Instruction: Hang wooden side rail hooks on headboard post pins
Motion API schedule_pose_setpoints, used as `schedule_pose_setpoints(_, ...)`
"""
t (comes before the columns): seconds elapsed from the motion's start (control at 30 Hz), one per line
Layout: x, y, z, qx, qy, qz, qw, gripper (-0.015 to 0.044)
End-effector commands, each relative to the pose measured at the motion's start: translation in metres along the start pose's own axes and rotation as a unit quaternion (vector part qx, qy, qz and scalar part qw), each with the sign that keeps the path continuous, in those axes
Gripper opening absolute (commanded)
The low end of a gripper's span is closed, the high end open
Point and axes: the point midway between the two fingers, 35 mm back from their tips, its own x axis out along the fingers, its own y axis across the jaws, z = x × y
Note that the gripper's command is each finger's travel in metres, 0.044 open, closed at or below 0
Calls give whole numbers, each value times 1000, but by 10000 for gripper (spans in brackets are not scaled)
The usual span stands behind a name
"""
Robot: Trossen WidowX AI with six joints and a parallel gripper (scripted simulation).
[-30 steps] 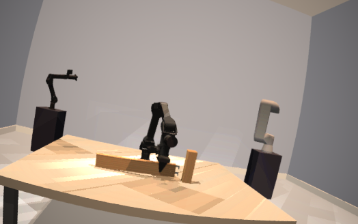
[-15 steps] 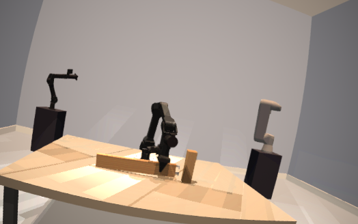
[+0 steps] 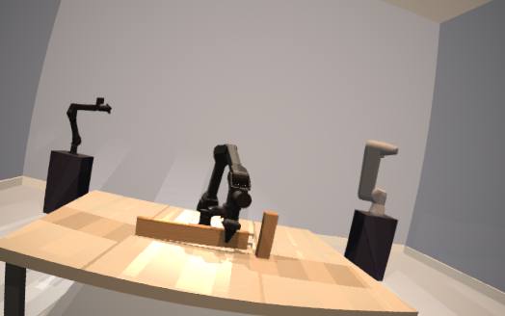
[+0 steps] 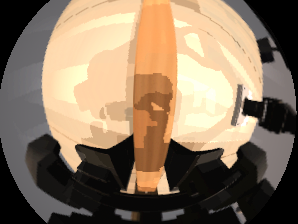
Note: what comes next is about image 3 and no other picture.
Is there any brown wooden post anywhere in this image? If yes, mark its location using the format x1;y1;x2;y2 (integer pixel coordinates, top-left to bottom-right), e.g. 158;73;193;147
255;210;279;259

